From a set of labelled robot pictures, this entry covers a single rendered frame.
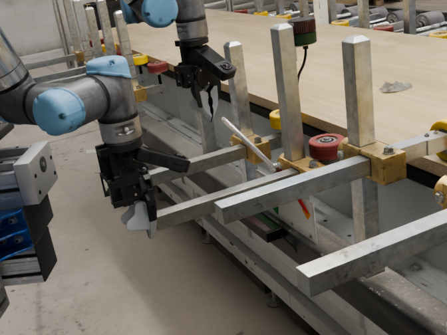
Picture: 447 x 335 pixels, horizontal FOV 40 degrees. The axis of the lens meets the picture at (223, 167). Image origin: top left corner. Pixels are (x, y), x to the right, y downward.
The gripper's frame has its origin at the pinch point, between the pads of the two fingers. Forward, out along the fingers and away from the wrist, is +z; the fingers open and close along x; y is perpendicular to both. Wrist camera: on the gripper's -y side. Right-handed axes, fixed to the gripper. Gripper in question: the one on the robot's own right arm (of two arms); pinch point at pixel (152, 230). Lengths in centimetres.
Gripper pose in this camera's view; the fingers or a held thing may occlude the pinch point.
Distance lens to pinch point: 122.4
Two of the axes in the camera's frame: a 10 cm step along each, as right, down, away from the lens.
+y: -8.9, 2.7, -3.5
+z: 1.4, 9.2, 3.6
